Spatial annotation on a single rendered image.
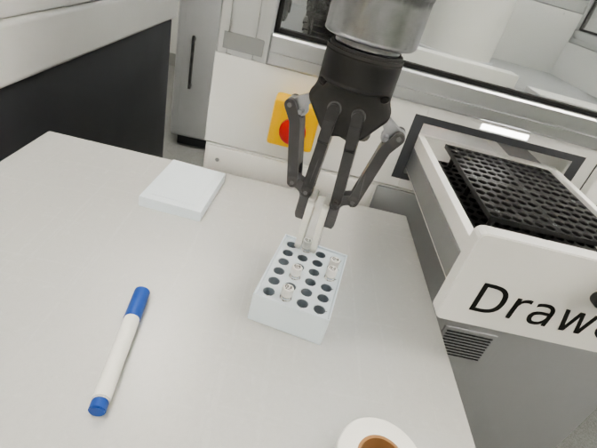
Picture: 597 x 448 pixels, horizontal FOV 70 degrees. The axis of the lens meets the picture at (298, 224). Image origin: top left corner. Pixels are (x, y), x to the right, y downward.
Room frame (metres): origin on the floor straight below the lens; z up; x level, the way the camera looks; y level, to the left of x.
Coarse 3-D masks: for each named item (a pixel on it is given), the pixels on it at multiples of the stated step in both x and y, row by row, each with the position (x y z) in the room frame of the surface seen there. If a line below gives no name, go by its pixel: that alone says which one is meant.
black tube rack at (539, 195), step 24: (456, 168) 0.66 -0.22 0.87; (480, 168) 0.60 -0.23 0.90; (504, 168) 0.63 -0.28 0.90; (528, 168) 0.66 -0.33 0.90; (456, 192) 0.56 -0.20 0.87; (480, 192) 0.52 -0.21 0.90; (504, 192) 0.54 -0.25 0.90; (528, 192) 0.56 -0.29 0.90; (552, 192) 0.59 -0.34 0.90; (480, 216) 0.50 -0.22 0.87; (528, 216) 0.48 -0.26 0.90; (552, 216) 0.51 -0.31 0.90; (576, 216) 0.53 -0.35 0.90; (552, 240) 0.49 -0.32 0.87
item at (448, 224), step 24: (432, 144) 0.70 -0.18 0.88; (456, 144) 0.71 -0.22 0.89; (408, 168) 0.67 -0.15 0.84; (432, 168) 0.58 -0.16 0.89; (552, 168) 0.72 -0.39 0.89; (432, 192) 0.53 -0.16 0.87; (576, 192) 0.64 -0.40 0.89; (432, 216) 0.50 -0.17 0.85; (456, 216) 0.45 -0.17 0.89; (432, 240) 0.47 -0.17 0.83; (456, 240) 0.42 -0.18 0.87
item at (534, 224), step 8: (488, 216) 0.45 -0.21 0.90; (496, 216) 0.46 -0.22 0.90; (504, 216) 0.47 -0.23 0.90; (512, 216) 0.47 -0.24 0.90; (512, 224) 0.45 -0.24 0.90; (520, 224) 0.45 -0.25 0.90; (528, 224) 0.46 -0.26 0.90; (536, 224) 0.47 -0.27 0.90; (544, 224) 0.47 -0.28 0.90; (552, 224) 0.47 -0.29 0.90; (544, 232) 0.45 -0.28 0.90; (552, 232) 0.46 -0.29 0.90; (560, 232) 0.46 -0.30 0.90; (568, 232) 0.47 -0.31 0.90; (576, 232) 0.47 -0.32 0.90; (584, 232) 0.48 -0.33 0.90; (576, 240) 0.46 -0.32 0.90; (584, 240) 0.46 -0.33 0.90; (592, 240) 0.46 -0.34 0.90
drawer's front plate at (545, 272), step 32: (480, 256) 0.35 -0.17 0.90; (512, 256) 0.35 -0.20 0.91; (544, 256) 0.35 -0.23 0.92; (576, 256) 0.35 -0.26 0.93; (448, 288) 0.35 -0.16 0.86; (480, 288) 0.35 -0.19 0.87; (512, 288) 0.35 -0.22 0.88; (544, 288) 0.35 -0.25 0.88; (576, 288) 0.36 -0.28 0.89; (480, 320) 0.35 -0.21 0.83; (512, 320) 0.35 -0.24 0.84; (576, 320) 0.36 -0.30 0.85
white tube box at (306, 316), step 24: (288, 240) 0.44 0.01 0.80; (288, 264) 0.39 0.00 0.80; (312, 264) 0.41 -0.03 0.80; (264, 288) 0.34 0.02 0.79; (312, 288) 0.36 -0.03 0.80; (336, 288) 0.37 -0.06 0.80; (264, 312) 0.33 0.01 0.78; (288, 312) 0.32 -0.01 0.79; (312, 312) 0.33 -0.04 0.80; (312, 336) 0.32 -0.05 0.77
